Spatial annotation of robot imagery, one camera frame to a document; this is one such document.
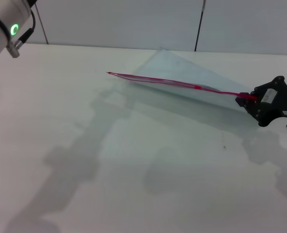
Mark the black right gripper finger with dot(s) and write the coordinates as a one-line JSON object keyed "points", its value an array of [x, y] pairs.
{"points": [[250, 93], [249, 105]]}

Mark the transparent document bag red zipper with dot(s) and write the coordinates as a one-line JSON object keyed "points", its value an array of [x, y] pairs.
{"points": [[182, 72]]}

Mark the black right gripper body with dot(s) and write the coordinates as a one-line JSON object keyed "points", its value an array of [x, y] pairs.
{"points": [[279, 102]]}

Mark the red zipper slider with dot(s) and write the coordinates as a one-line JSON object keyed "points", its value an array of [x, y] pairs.
{"points": [[198, 87]]}

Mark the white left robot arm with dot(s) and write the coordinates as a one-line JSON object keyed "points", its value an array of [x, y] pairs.
{"points": [[0, 21]]}

